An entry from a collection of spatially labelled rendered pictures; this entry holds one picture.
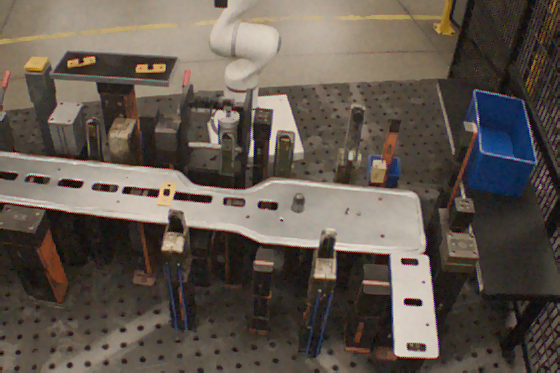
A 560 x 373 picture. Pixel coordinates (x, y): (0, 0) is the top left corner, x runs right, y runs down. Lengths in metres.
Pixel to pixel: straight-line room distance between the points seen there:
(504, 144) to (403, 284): 0.64
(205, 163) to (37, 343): 0.70
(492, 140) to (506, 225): 0.35
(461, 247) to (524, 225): 0.24
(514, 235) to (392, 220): 0.33
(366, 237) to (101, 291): 0.77
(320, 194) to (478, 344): 0.64
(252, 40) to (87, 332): 1.02
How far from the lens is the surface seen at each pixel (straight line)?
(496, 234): 1.49
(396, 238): 1.43
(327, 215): 1.44
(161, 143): 1.58
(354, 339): 1.52
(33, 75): 1.78
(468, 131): 1.49
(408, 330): 1.27
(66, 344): 1.60
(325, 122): 2.22
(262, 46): 1.81
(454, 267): 1.39
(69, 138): 1.61
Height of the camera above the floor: 2.04
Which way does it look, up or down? 42 degrees down
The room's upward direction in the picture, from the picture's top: 5 degrees clockwise
